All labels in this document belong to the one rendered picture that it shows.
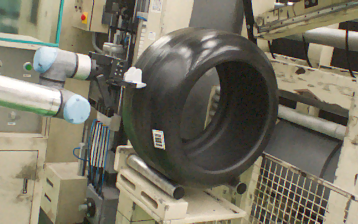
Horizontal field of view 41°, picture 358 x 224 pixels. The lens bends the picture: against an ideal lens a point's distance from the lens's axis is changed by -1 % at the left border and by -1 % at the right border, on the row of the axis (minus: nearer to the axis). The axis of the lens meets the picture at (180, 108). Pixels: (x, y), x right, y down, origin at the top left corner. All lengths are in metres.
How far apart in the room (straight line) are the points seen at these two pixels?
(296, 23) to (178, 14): 0.45
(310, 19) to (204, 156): 0.67
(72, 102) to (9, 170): 0.84
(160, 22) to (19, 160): 0.79
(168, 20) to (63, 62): 0.61
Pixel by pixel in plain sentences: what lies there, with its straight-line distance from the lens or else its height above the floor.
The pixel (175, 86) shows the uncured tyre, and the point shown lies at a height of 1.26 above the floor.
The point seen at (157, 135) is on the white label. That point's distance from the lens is 1.53.
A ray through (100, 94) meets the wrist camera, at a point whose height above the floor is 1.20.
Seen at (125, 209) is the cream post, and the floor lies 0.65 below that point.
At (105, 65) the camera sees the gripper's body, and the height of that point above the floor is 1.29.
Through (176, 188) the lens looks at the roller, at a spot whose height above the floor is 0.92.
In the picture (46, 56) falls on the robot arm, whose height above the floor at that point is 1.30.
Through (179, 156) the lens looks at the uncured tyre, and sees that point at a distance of 1.58.
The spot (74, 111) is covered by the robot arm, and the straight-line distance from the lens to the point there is 1.28.
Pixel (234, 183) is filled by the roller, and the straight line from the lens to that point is 1.81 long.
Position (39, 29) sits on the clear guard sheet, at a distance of 1.99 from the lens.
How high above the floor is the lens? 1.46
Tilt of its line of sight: 10 degrees down
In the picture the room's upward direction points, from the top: 10 degrees clockwise
